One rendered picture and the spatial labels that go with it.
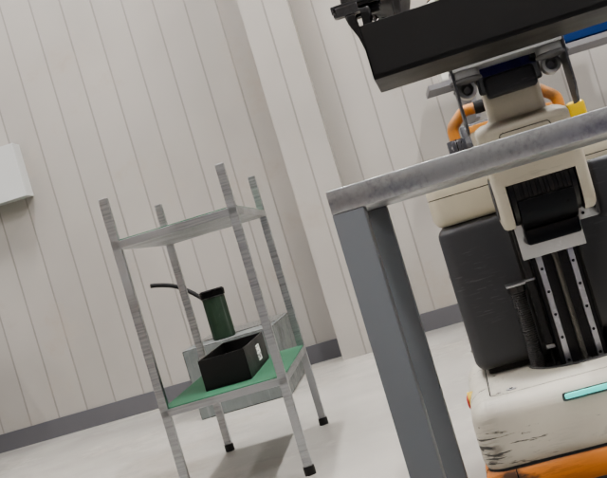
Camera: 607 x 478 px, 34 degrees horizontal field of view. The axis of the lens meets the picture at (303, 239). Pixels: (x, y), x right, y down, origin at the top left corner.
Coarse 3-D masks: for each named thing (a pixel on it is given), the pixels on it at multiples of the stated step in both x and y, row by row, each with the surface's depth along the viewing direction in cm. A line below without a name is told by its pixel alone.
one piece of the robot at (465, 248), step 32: (544, 96) 280; (448, 128) 284; (448, 192) 264; (480, 192) 263; (448, 224) 265; (480, 224) 263; (448, 256) 265; (480, 256) 263; (512, 256) 262; (544, 256) 257; (576, 256) 256; (480, 288) 264; (512, 288) 256; (544, 288) 256; (576, 288) 256; (480, 320) 264; (512, 320) 263; (544, 320) 260; (576, 320) 254; (480, 352) 264; (512, 352) 263; (544, 352) 263; (576, 352) 257
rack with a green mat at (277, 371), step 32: (224, 192) 342; (256, 192) 428; (160, 224) 431; (192, 224) 342; (224, 224) 393; (128, 288) 344; (256, 288) 341; (192, 320) 431; (288, 352) 414; (160, 384) 344; (192, 384) 400; (256, 384) 342; (288, 384) 342; (224, 416) 432; (288, 416) 341; (320, 416) 427
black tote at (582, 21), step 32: (448, 0) 197; (480, 0) 196; (512, 0) 195; (544, 0) 194; (576, 0) 193; (384, 32) 198; (416, 32) 197; (448, 32) 197; (480, 32) 196; (512, 32) 195; (544, 32) 201; (384, 64) 198; (416, 64) 197; (448, 64) 205
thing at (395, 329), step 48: (528, 144) 119; (576, 144) 130; (336, 192) 123; (384, 192) 122; (432, 192) 165; (384, 240) 163; (384, 288) 122; (384, 336) 123; (384, 384) 123; (432, 384) 163; (432, 432) 125
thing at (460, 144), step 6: (480, 120) 292; (486, 120) 291; (462, 126) 293; (462, 132) 292; (462, 138) 284; (468, 138) 291; (450, 144) 284; (456, 144) 282; (462, 144) 284; (468, 144) 287; (450, 150) 285; (456, 150) 283; (462, 150) 282
